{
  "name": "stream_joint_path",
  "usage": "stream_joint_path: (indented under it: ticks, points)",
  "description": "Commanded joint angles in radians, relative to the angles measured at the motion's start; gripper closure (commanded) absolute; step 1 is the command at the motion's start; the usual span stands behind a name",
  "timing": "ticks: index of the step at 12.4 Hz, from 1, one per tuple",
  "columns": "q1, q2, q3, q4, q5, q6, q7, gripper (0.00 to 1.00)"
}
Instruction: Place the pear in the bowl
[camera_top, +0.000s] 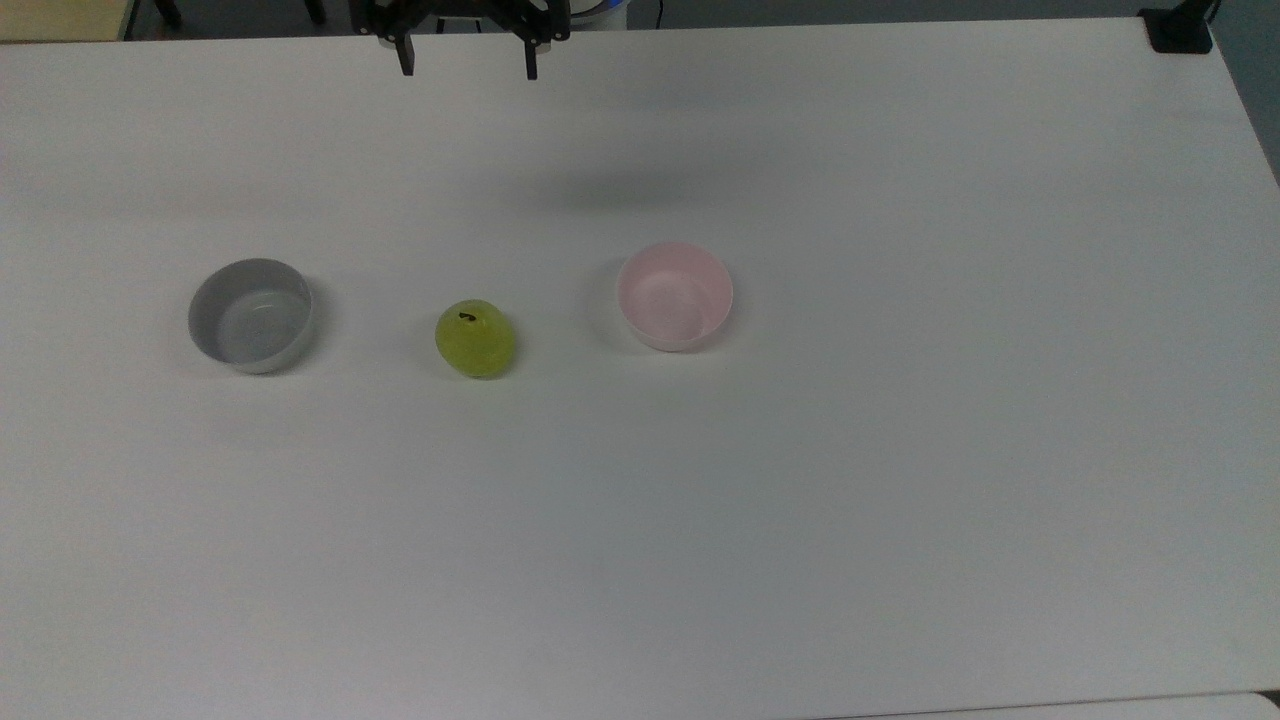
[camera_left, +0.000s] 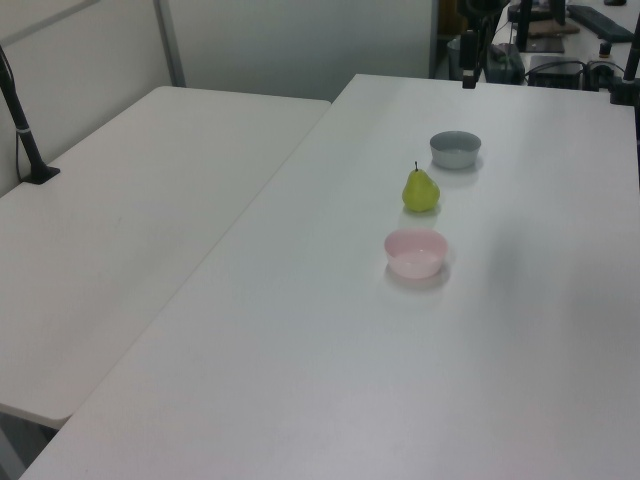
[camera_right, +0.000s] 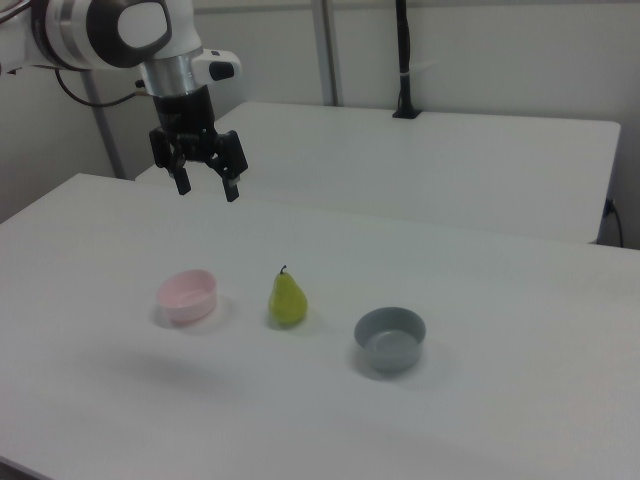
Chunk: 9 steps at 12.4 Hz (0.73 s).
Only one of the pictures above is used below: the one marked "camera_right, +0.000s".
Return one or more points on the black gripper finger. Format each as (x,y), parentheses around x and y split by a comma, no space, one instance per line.
(183,181)
(232,170)

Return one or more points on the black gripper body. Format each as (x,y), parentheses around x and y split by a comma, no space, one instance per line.
(185,120)

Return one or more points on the green pear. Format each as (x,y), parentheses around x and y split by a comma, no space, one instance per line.
(288,305)

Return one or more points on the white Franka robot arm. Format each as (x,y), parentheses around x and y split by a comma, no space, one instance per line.
(75,30)

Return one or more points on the pink plastic bowl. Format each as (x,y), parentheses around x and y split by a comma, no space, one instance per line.
(187,302)

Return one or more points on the grey plastic bowl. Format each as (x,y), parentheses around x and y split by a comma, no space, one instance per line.
(390,347)

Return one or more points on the white side table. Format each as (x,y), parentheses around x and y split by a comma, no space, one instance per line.
(400,165)

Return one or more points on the grey metal frame post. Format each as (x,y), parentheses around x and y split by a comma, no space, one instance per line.
(327,50)
(102,125)

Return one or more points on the black camera pole with clamp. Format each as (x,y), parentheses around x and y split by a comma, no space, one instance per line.
(404,60)

